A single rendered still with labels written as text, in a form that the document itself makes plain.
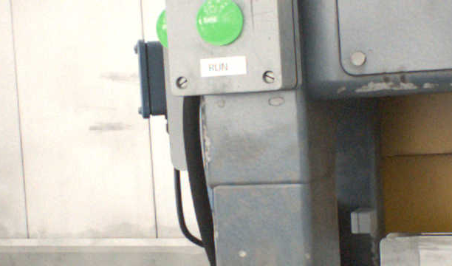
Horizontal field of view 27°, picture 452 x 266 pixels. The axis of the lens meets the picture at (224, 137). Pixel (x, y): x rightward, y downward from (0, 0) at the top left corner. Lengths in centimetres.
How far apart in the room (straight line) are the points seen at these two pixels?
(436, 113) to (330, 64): 25
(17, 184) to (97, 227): 69
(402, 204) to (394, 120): 10
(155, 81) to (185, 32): 50
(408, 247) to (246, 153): 20
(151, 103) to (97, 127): 546
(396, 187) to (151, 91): 33
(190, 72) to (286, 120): 7
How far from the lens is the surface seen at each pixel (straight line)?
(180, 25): 61
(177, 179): 116
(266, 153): 64
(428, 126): 86
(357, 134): 84
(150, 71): 111
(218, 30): 59
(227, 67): 60
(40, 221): 687
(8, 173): 696
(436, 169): 92
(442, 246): 79
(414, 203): 92
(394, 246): 79
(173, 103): 109
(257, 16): 59
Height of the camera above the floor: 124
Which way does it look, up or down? 3 degrees down
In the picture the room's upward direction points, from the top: 4 degrees counter-clockwise
